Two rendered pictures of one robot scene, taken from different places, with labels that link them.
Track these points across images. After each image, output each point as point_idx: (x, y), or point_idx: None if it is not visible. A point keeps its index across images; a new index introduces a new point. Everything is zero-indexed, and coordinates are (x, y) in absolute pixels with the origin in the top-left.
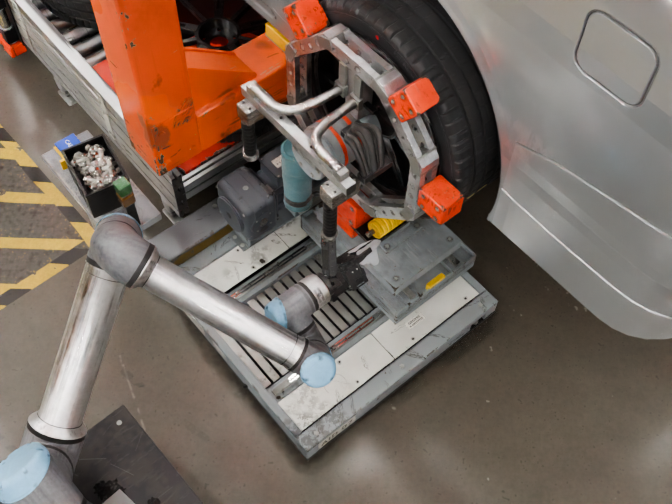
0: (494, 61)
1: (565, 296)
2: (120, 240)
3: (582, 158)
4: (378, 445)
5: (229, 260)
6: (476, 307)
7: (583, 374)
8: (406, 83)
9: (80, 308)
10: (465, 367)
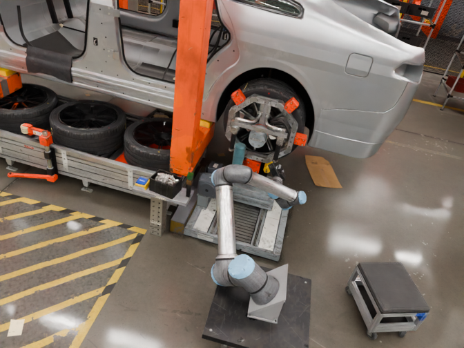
0: (313, 85)
1: (303, 189)
2: (239, 166)
3: (347, 102)
4: (293, 248)
5: (203, 214)
6: None
7: (325, 206)
8: (284, 103)
9: (225, 203)
10: (295, 217)
